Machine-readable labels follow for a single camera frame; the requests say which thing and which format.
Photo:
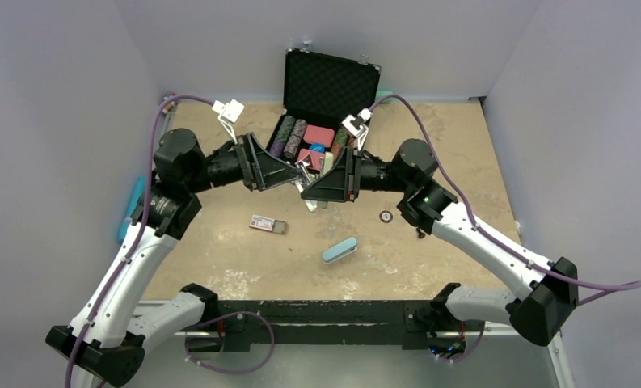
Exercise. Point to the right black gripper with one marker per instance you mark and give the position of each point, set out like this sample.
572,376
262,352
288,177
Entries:
335,185

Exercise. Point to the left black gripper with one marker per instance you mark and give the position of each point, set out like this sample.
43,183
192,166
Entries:
260,168

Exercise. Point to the blue stapler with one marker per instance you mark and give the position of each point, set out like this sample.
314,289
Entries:
339,250

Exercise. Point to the green stapler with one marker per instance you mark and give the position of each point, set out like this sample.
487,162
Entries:
313,164

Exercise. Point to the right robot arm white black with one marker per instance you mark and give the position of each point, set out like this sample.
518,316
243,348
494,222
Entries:
540,293

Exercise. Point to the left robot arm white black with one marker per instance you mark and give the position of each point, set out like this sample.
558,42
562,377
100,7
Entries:
104,343

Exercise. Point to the blue dealer button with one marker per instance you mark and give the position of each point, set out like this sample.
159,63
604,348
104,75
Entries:
317,147

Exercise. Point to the pink card deck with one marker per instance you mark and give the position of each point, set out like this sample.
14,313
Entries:
319,135

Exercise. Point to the red white staple box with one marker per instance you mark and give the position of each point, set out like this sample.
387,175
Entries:
268,224

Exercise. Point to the brown poker chip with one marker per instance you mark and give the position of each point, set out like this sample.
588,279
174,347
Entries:
386,216

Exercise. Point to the black poker chip case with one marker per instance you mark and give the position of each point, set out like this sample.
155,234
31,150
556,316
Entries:
320,89

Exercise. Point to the mint green cylinder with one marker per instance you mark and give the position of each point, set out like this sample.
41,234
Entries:
382,93

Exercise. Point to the teal cylinder tool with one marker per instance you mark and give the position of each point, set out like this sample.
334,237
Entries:
138,189

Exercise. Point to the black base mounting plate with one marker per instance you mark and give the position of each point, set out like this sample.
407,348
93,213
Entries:
410,325

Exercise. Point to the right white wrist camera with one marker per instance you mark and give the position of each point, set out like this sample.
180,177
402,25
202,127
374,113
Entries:
357,127

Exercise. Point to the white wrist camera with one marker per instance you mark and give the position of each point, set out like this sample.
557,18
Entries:
357,127
227,115

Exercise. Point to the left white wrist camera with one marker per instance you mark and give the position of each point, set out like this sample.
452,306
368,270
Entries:
227,115

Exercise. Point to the aluminium frame rail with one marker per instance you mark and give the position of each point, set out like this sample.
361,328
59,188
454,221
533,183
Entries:
539,294

